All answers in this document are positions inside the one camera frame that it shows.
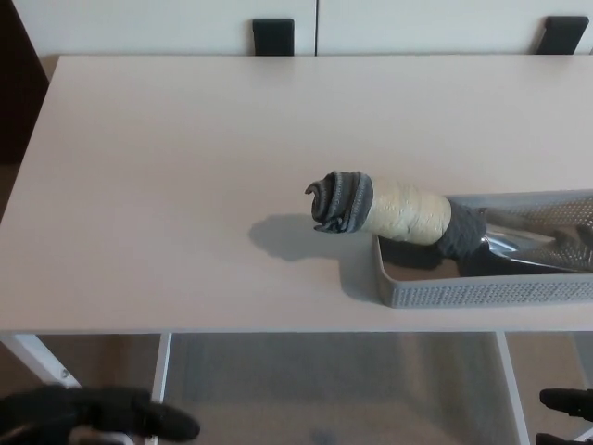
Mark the dark brown furniture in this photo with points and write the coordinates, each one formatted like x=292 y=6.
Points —
x=18 y=92

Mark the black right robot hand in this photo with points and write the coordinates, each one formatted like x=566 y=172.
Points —
x=570 y=402

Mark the grey mesh desk panel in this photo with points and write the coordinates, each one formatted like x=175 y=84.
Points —
x=324 y=385

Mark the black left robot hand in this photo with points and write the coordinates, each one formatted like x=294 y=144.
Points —
x=69 y=408

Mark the white desk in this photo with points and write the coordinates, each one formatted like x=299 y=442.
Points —
x=139 y=139

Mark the grey perforated container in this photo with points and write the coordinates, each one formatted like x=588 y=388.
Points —
x=486 y=292

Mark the white cabinet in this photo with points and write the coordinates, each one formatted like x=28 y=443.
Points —
x=139 y=23

